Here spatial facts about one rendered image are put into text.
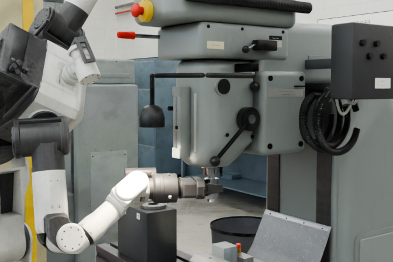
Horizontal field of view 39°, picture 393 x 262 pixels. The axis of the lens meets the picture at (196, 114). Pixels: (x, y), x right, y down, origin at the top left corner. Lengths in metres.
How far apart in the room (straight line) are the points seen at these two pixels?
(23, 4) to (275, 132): 1.94
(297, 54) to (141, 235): 0.80
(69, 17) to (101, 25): 9.65
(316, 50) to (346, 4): 5.05
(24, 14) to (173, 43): 1.72
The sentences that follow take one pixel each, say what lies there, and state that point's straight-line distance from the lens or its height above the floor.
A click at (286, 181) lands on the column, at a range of 2.00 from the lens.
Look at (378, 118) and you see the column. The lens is 1.96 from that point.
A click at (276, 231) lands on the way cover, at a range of 2.02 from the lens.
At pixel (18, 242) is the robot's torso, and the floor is 1.02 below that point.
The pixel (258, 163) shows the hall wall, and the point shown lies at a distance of 7.95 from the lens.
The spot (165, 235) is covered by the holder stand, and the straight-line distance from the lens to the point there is 1.96.
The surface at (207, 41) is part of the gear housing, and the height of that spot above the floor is 1.67.
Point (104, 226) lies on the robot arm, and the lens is 1.60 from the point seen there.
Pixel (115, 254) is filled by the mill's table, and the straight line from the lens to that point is 2.11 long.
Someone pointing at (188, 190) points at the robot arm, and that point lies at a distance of 1.66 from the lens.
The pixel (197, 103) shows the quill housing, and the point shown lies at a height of 1.50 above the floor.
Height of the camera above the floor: 1.55
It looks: 3 degrees down
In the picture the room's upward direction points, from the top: straight up
